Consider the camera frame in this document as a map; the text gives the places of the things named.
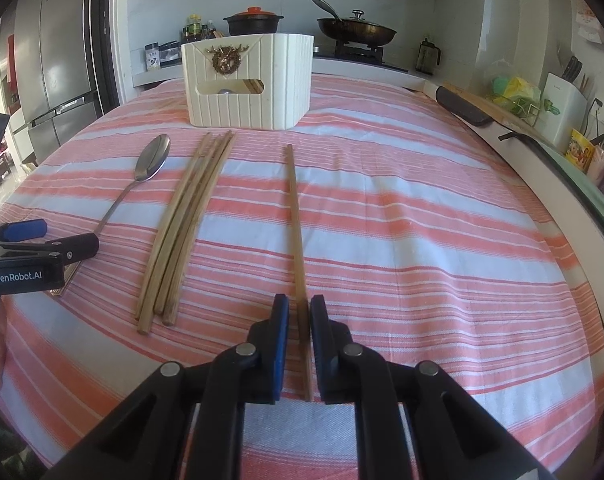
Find stainless steel refrigerator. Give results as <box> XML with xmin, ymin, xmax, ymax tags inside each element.
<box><xmin>0</xmin><ymin>0</ymin><xmax>105</xmax><ymax>162</ymax></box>

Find black pot with orange lid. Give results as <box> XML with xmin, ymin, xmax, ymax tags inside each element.
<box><xmin>223</xmin><ymin>6</ymin><xmax>285</xmax><ymax>37</ymax></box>

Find cream ribbed utensil holder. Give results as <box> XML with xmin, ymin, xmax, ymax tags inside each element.
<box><xmin>181</xmin><ymin>33</ymin><xmax>315</xmax><ymax>131</ymax></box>

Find white knife block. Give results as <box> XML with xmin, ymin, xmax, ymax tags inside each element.
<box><xmin>536</xmin><ymin>72</ymin><xmax>589</xmax><ymax>135</ymax></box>

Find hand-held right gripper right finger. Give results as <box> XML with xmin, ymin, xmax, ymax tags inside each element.
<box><xmin>309</xmin><ymin>294</ymin><xmax>554</xmax><ymax>480</ymax></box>

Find yellow cap oil bottle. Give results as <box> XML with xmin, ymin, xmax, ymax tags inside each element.
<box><xmin>183</xmin><ymin>14</ymin><xmax>205</xmax><ymax>44</ymax></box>

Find green cutting board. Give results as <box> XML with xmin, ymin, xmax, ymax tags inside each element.
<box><xmin>499</xmin><ymin>130</ymin><xmax>604</xmax><ymax>262</ymax></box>

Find black handled knives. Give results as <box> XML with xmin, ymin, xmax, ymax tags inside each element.
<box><xmin>561</xmin><ymin>55</ymin><xmax>584</xmax><ymax>84</ymax></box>

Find black oblong object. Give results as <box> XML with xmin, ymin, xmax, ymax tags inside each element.
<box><xmin>435</xmin><ymin>85</ymin><xmax>494</xmax><ymax>127</ymax></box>

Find yellow printed cup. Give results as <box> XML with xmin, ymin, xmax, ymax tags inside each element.
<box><xmin>564</xmin><ymin>128</ymin><xmax>596</xmax><ymax>174</ymax></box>

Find black door frame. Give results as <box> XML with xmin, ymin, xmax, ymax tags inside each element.
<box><xmin>88</xmin><ymin>0</ymin><xmax>132</xmax><ymax>111</ymax></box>

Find dark glass pitcher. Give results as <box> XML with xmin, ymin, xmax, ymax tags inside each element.
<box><xmin>415</xmin><ymin>37</ymin><xmax>442</xmax><ymax>76</ymax></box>

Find dark wok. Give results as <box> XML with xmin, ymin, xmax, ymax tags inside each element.
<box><xmin>309</xmin><ymin>0</ymin><xmax>398</xmax><ymax>46</ymax></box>

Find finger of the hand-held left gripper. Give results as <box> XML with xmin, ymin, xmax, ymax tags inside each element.
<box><xmin>0</xmin><ymin>233</ymin><xmax>100</xmax><ymax>266</ymax></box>
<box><xmin>0</xmin><ymin>219</ymin><xmax>48</xmax><ymax>244</ymax></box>

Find printed wall hanging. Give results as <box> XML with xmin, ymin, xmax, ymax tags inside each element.
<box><xmin>576</xmin><ymin>7</ymin><xmax>604</xmax><ymax>46</ymax></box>

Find glass wok lid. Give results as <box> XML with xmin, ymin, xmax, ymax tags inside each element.
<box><xmin>332</xmin><ymin>9</ymin><xmax>383</xmax><ymax>32</ymax></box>

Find wooden cutting board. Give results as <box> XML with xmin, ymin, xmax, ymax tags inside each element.
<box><xmin>442</xmin><ymin>82</ymin><xmax>559</xmax><ymax>147</ymax></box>

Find black gas stove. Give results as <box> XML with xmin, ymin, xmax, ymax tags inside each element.
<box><xmin>312</xmin><ymin>42</ymin><xmax>411</xmax><ymax>73</ymax></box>

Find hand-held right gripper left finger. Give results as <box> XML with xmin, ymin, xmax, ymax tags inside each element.
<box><xmin>46</xmin><ymin>294</ymin><xmax>290</xmax><ymax>480</ymax></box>

